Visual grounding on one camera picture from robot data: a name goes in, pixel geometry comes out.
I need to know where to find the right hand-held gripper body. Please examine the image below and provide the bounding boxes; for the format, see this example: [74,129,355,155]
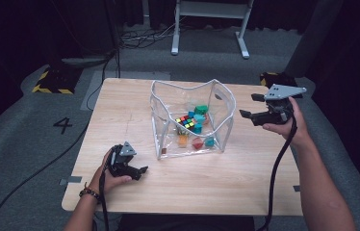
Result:
[251,84,307,127]

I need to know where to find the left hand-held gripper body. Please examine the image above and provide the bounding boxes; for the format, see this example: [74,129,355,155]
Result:
[107,141,138,178]

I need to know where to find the green toy block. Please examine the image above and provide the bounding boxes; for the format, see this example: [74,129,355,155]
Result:
[194,104,209,116]

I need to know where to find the orange toy block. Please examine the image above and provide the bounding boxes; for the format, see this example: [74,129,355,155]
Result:
[177,134,190,148]

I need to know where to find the multicoloured puzzle cube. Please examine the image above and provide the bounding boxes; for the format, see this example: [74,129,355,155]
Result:
[174,115,196,131]

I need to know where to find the clear plastic bag white trim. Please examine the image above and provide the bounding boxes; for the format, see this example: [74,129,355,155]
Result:
[149,78,238,161]

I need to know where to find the person's left hand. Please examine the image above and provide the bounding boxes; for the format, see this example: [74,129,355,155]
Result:
[88,147,134,195]

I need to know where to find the person's right hand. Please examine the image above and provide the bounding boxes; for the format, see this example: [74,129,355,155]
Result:
[262,95,312,149]

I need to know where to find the person's dark clothing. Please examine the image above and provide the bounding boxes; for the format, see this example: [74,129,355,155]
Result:
[116,214,257,231]

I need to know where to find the dark grey curtain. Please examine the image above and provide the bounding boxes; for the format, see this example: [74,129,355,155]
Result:
[285,0,345,78]

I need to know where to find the white metal stand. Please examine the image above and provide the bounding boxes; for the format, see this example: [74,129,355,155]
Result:
[170,0,255,60]

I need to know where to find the beaded bracelet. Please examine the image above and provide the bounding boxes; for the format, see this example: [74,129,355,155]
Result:
[79,182,101,203]

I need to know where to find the left hand-held gripper cable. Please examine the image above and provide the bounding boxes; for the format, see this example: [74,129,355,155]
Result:
[98,169,110,231]

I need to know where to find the hand-held gripper cable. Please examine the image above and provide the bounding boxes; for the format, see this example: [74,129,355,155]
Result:
[98,169,110,231]
[257,116,298,231]

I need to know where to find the right hand-held gripper cable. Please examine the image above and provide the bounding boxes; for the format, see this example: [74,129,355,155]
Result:
[257,116,298,231]

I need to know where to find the thick black floor cable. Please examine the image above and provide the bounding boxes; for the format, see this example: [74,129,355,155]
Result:
[0,123,90,231]

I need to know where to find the thin black floor cable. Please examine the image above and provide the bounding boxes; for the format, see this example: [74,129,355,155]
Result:
[86,47,121,112]

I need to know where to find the bundle of floor cables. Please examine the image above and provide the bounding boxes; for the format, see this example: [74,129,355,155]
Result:
[118,23,182,50]

